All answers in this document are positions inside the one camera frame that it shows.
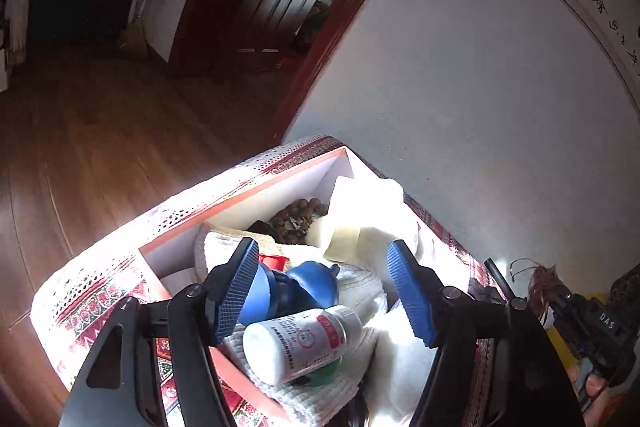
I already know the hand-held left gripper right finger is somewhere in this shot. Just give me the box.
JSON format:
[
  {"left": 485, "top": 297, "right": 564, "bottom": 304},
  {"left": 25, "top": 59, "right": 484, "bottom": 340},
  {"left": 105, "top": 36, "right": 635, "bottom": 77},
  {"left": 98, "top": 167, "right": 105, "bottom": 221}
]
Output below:
[{"left": 386, "top": 238, "right": 586, "bottom": 427}]

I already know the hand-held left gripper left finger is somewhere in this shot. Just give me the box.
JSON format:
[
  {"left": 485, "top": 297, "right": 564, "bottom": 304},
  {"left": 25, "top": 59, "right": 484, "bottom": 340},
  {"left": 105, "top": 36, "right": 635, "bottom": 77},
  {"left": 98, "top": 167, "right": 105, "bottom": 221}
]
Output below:
[{"left": 60, "top": 237, "right": 261, "bottom": 427}]

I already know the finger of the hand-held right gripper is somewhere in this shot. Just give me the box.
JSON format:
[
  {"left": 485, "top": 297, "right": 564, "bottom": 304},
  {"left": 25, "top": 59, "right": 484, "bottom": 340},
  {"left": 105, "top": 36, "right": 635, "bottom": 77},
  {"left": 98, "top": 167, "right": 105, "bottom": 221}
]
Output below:
[{"left": 544, "top": 283, "right": 577, "bottom": 325}]

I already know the brown fibrous bundle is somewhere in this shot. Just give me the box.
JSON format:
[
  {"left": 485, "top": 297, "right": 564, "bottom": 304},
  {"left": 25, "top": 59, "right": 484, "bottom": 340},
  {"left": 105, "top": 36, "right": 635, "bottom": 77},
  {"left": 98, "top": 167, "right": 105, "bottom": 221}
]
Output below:
[{"left": 509, "top": 257, "right": 567, "bottom": 323}]

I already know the white pill bottle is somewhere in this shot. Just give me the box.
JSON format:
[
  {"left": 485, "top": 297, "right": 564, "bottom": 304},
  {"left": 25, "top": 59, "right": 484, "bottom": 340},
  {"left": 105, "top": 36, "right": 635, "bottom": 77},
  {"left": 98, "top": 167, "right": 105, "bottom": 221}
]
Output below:
[{"left": 242, "top": 305, "right": 363, "bottom": 387}]

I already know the white storage box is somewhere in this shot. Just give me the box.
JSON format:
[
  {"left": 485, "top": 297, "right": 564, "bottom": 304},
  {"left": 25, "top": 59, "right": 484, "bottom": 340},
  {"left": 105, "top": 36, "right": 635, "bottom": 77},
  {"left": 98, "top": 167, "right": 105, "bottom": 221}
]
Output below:
[{"left": 137, "top": 146, "right": 478, "bottom": 424}]

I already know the white knitted cloth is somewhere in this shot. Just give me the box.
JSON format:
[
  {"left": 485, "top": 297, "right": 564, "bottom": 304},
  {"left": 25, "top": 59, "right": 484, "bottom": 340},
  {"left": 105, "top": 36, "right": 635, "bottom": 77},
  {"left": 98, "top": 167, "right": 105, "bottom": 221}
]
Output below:
[{"left": 194, "top": 223, "right": 388, "bottom": 426}]

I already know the person's right hand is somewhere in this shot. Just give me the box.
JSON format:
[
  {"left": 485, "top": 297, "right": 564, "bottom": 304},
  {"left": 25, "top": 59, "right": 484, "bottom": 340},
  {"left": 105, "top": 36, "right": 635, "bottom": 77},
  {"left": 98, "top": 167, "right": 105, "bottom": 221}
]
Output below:
[{"left": 574, "top": 357, "right": 626, "bottom": 423}]

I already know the red cap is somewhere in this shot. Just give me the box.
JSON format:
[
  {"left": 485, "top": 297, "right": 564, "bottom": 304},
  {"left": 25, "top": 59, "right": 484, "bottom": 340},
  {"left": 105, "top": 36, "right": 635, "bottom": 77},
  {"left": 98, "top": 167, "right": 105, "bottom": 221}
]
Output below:
[{"left": 259, "top": 253, "right": 291, "bottom": 272}]

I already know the black metal rod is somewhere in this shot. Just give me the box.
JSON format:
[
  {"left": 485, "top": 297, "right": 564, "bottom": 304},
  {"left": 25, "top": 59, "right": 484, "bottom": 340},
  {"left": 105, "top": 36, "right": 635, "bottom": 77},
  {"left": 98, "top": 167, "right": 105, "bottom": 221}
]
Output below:
[{"left": 483, "top": 258, "right": 516, "bottom": 304}]

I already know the blue plastic toy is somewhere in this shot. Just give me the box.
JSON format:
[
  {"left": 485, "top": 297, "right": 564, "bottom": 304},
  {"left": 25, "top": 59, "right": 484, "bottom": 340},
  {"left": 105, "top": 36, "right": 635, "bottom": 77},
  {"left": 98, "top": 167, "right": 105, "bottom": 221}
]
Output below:
[{"left": 237, "top": 261, "right": 342, "bottom": 329}]

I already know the plain white cloth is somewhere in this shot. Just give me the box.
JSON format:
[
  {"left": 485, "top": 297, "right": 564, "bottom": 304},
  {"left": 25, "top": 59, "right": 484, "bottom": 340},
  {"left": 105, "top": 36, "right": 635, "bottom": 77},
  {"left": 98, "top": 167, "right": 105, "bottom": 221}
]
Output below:
[{"left": 367, "top": 302, "right": 443, "bottom": 427}]

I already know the white tissue wad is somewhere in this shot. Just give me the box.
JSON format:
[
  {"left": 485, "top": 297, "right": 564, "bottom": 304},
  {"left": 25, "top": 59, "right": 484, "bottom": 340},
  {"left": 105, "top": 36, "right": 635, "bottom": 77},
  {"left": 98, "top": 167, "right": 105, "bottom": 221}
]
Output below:
[{"left": 320, "top": 176, "right": 407, "bottom": 238}]

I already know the green round lid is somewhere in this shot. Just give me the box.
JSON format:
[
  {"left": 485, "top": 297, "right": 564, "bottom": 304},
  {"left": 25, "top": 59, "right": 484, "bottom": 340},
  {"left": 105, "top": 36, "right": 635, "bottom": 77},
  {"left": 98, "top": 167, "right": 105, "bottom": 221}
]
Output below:
[{"left": 305, "top": 354, "right": 347, "bottom": 389}]

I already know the broom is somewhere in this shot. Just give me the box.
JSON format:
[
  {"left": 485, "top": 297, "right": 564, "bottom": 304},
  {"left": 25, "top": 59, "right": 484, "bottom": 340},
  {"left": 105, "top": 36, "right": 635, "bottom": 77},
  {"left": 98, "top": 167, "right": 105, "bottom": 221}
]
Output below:
[{"left": 117, "top": 0, "right": 157, "bottom": 58}]

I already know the white hanging cloth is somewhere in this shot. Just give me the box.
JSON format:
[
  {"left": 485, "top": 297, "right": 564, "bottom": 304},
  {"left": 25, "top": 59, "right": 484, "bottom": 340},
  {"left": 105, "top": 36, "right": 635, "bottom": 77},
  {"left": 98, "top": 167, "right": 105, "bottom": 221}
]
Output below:
[{"left": 2, "top": 0, "right": 38, "bottom": 68}]

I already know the brown wooden bead bracelet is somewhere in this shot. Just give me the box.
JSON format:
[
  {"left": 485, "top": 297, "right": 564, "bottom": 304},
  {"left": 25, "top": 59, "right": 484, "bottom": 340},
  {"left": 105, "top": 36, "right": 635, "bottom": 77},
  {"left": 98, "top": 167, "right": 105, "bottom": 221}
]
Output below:
[{"left": 267, "top": 198, "right": 331, "bottom": 241}]

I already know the dark red door frame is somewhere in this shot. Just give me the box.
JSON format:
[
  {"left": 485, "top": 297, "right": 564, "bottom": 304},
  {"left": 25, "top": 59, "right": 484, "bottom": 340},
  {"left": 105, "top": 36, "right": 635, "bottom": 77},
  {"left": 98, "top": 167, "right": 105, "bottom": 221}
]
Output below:
[{"left": 167, "top": 0, "right": 436, "bottom": 146}]

